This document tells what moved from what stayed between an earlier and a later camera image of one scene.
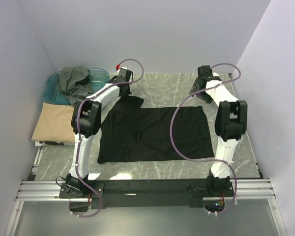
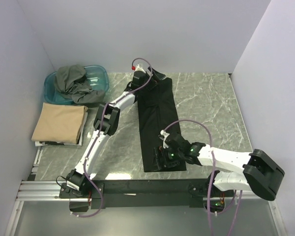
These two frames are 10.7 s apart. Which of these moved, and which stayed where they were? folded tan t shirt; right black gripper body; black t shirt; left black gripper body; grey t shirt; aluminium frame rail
Moved: left black gripper body; right black gripper body; black t shirt
Stayed: aluminium frame rail; grey t shirt; folded tan t shirt
